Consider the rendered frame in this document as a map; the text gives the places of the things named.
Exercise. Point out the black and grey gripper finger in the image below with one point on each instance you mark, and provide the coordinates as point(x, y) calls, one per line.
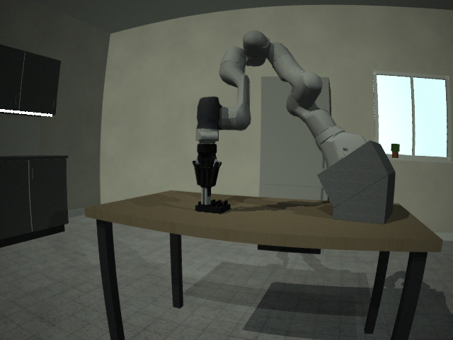
point(211, 178)
point(199, 169)

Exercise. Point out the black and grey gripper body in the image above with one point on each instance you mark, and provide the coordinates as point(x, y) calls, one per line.
point(210, 149)

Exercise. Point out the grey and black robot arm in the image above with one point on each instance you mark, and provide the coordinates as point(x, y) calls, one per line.
point(333, 141)

